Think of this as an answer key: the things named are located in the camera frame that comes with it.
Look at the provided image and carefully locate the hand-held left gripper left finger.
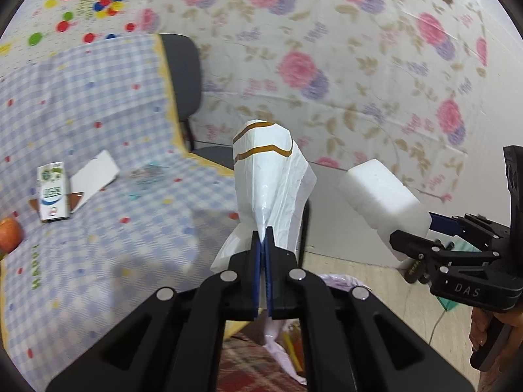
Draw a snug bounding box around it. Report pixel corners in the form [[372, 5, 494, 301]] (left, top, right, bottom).
[[47, 231, 263, 392]]

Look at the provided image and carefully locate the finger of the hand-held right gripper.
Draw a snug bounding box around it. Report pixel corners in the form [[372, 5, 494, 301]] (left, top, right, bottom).
[[389, 230, 504, 283], [429, 212, 511, 246]]

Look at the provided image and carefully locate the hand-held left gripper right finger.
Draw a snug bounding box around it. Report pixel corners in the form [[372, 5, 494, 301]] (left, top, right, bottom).
[[264, 229, 477, 392]]

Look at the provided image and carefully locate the white plastic jar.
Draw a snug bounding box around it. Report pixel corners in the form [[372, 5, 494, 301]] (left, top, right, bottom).
[[337, 159, 432, 262]]

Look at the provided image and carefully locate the white gold-striped plastic bag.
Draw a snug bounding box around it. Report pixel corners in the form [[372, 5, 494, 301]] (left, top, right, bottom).
[[210, 119, 318, 323]]

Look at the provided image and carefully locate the person's right hand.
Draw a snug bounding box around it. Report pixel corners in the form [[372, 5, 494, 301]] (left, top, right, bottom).
[[470, 309, 491, 352]]

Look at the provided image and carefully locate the pink plastic bag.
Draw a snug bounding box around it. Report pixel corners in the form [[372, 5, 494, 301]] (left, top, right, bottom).
[[319, 273, 372, 295]]

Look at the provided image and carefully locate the dark red patterned rug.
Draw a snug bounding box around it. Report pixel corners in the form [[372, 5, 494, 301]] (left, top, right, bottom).
[[216, 327, 307, 392]]

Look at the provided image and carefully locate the blue checkered polka-dot cloth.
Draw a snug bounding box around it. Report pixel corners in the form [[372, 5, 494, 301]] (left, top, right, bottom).
[[0, 33, 254, 392]]

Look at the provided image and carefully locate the floral print plastic sheet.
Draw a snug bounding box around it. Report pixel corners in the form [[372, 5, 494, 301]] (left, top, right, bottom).
[[135, 0, 523, 270]]

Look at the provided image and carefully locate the red cardboard toy box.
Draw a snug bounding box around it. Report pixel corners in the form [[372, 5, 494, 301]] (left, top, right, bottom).
[[67, 150, 121, 214]]

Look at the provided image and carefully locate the green and white milk carton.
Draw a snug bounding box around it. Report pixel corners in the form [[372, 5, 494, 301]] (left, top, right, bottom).
[[37, 161, 69, 224]]

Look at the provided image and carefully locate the red apple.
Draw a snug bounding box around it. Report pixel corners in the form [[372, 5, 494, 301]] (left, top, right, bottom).
[[0, 218, 23, 254]]

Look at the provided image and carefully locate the balloon print plastic sheet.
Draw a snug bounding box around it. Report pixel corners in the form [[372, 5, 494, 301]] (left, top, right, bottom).
[[0, 0, 164, 74]]

